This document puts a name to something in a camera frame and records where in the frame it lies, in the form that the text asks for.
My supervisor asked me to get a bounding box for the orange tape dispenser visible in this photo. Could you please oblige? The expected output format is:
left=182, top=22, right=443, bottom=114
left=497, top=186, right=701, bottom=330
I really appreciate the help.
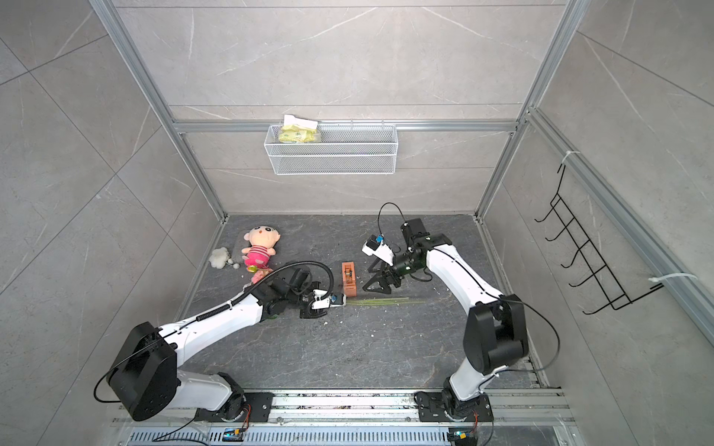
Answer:
left=341, top=261, right=357, bottom=298

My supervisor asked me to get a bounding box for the artificial pink flower bouquet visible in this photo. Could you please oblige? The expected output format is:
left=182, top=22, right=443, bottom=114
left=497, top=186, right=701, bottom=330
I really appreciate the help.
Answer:
left=245, top=267, right=426, bottom=319

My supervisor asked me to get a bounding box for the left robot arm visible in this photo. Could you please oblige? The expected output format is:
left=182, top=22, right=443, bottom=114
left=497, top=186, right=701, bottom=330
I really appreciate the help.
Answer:
left=104, top=260, right=335, bottom=422

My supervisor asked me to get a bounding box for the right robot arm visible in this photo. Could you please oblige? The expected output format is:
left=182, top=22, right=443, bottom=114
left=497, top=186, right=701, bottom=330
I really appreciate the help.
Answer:
left=362, top=219, right=529, bottom=420

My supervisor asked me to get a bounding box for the pink plush doll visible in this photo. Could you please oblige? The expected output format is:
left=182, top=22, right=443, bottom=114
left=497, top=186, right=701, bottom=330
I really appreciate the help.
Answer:
left=242, top=226, right=281, bottom=273

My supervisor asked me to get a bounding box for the small grey plush toy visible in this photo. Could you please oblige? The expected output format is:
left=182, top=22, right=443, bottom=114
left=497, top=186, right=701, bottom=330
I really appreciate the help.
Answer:
left=208, top=247, right=239, bottom=269

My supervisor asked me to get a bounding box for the yellow green packet in basket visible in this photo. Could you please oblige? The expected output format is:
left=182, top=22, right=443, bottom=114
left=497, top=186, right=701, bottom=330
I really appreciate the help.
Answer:
left=278, top=114, right=322, bottom=143

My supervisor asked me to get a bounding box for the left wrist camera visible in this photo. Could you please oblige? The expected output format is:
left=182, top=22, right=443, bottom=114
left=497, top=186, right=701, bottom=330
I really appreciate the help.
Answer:
left=310, top=289, right=347, bottom=310

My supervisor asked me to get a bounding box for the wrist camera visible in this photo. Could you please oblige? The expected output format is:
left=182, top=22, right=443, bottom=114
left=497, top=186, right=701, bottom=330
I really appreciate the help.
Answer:
left=310, top=289, right=347, bottom=310
left=362, top=235, right=394, bottom=266

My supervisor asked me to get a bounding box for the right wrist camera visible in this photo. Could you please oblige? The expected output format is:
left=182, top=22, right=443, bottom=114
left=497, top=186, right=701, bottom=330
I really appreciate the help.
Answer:
left=362, top=235, right=394, bottom=266

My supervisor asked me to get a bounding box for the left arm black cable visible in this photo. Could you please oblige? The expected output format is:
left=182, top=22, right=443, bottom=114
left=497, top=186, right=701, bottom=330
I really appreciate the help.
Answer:
left=93, top=260, right=336, bottom=405

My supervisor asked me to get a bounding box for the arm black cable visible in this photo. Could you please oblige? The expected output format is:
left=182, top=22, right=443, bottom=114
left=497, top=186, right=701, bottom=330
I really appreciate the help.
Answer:
left=93, top=260, right=336, bottom=405
left=376, top=201, right=562, bottom=391

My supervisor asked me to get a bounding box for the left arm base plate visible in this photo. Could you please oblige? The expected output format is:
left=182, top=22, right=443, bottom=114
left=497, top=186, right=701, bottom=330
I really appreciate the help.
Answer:
left=195, top=392, right=274, bottom=423

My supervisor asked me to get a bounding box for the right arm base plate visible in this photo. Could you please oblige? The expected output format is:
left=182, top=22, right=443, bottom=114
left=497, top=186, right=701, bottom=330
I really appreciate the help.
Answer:
left=414, top=390, right=494, bottom=422

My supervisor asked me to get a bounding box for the white wire wall basket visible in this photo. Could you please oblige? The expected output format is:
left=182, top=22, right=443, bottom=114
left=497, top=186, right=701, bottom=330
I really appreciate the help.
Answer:
left=264, top=124, right=399, bottom=176

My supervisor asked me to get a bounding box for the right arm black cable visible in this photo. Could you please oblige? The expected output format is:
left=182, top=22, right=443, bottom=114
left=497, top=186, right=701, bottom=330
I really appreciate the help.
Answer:
left=376, top=201, right=562, bottom=391

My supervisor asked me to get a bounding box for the black wall hook rack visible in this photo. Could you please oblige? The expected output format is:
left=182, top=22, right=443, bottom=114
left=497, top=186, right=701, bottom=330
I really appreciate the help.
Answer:
left=534, top=165, right=664, bottom=316

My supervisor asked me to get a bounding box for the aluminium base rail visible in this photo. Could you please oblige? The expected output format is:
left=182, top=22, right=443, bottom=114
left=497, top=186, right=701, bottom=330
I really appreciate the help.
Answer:
left=106, top=388, right=584, bottom=445

